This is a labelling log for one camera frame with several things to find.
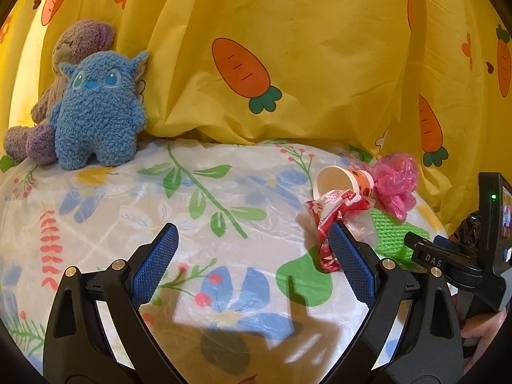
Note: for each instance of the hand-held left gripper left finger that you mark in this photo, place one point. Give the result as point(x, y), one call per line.
point(156, 262)

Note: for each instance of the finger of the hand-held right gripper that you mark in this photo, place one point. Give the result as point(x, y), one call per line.
point(444, 240)
point(434, 258)

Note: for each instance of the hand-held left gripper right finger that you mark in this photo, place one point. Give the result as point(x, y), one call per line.
point(352, 264)

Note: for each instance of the red white wrapper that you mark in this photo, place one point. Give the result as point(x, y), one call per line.
point(328, 212)

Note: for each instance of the person's right hand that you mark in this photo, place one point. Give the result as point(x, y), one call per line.
point(484, 330)

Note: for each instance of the green foam net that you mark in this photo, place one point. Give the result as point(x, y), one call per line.
point(396, 236)

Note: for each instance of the floral bed sheet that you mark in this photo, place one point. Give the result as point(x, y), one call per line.
point(120, 208)

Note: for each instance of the pink plastic bag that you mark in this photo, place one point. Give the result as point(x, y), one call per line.
point(394, 184)

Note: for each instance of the white paper cup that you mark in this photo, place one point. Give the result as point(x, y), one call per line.
point(344, 182)

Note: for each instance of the blue plush monster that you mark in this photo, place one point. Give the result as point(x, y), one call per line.
point(96, 116)

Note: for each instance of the yellow carrot print curtain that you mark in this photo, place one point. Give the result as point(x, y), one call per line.
point(320, 88)

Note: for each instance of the purple teddy bear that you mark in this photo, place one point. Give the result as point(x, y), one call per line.
point(80, 36)

